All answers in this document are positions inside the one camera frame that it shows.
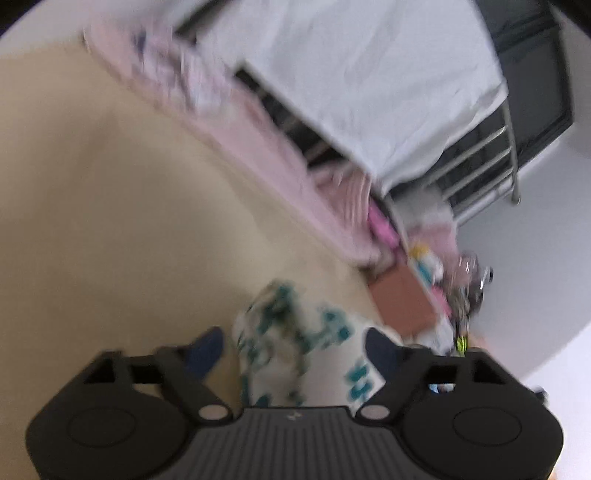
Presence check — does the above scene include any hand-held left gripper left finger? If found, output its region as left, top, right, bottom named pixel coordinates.
left=81, top=325, right=232, bottom=423

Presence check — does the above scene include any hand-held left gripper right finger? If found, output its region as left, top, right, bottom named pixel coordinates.
left=355, top=327, right=513, bottom=423

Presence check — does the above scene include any cream teal-flowered garment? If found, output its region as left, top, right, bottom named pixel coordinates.
left=231, top=279, right=389, bottom=409

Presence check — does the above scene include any brown cardboard box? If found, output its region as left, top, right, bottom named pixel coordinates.
left=369, top=261, right=439, bottom=344

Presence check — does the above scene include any white plastic bag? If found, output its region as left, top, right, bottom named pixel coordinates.
left=416, top=318, right=458, bottom=354

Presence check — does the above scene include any yellow white plush toy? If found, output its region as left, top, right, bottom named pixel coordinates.
left=409, top=244, right=446, bottom=284

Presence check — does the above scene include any clear shiny item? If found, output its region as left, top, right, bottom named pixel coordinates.
left=455, top=251, right=495, bottom=315

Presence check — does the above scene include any pink flat box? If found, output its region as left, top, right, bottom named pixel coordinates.
left=367, top=203, right=402, bottom=250

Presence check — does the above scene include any pink pouch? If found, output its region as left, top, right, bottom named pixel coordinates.
left=406, top=217, right=460, bottom=259

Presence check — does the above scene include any pink fuzzy blanket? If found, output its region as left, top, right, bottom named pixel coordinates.
left=83, top=14, right=402, bottom=266

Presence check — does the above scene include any metal railing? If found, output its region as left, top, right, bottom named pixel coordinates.
left=383, top=78, right=522, bottom=222

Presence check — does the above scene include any satin small-print folded garment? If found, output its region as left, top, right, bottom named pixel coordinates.
left=131, top=28, right=236, bottom=116

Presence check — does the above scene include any white hanging towel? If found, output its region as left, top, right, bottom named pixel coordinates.
left=185, top=0, right=509, bottom=195

